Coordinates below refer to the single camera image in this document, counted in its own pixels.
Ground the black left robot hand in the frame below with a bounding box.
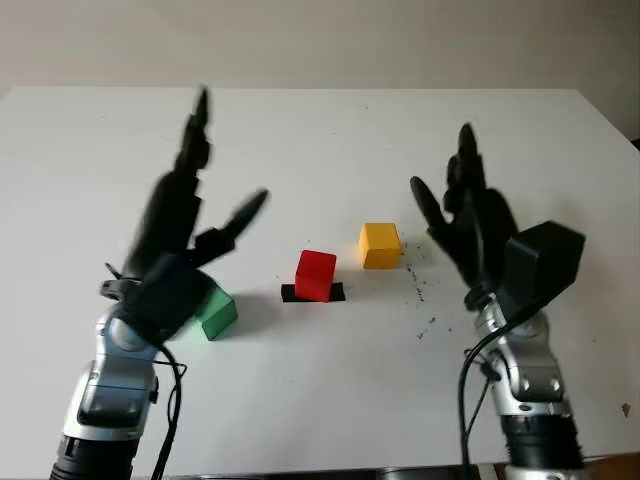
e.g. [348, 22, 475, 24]
[122, 85, 272, 282]

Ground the black tape strip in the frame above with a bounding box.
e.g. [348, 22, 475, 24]
[280, 282, 346, 305]

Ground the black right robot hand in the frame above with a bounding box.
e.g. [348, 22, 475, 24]
[409, 123, 522, 308]

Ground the red wooden block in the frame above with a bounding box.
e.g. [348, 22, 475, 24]
[294, 249, 338, 303]

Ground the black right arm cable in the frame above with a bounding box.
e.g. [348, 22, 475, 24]
[458, 309, 507, 480]

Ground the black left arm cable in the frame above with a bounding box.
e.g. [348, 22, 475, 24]
[149, 344, 189, 480]

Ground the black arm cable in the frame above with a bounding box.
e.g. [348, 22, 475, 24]
[149, 344, 189, 480]
[458, 309, 507, 480]

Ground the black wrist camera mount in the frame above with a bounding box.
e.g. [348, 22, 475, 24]
[124, 252, 217, 345]
[494, 220, 587, 327]

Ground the green wooden block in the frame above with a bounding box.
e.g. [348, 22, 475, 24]
[191, 284, 238, 342]

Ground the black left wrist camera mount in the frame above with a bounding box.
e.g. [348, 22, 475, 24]
[124, 252, 217, 345]

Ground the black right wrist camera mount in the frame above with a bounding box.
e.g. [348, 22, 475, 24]
[494, 220, 587, 327]

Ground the yellow wooden block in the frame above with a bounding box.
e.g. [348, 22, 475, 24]
[358, 222, 403, 271]

